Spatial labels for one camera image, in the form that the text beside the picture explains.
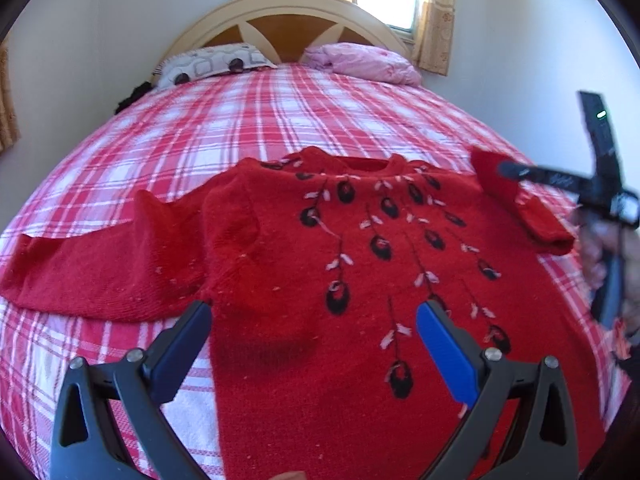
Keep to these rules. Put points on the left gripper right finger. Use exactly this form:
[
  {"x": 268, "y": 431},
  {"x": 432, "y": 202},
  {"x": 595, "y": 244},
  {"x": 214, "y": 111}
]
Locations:
[{"x": 541, "y": 442}]

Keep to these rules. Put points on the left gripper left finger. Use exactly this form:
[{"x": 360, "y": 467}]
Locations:
[{"x": 86, "y": 441}]

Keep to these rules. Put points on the red knitted sweater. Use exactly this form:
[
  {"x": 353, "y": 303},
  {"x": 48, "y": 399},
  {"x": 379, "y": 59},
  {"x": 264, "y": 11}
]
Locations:
[{"x": 314, "y": 266}]

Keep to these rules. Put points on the right hand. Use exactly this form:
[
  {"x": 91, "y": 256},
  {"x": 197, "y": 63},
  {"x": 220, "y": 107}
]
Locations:
[{"x": 603, "y": 237}]

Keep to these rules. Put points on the beige curtain right of headboard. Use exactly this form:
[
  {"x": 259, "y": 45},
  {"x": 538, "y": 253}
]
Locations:
[{"x": 432, "y": 35}]

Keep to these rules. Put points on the pink pillow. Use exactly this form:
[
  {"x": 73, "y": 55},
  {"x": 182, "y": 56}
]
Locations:
[{"x": 363, "y": 62}]

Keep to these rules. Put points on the beige curtain side window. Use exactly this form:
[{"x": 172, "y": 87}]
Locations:
[{"x": 9, "y": 131}]

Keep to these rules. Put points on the black object beside pillow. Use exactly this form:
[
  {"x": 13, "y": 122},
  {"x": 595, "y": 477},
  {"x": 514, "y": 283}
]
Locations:
[{"x": 138, "y": 93}]

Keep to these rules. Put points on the cream wooden headboard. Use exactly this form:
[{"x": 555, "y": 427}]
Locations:
[{"x": 283, "y": 29}]

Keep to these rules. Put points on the grey patterned pillow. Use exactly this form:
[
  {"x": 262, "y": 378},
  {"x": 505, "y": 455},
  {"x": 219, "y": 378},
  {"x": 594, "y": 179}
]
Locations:
[{"x": 208, "y": 62}]

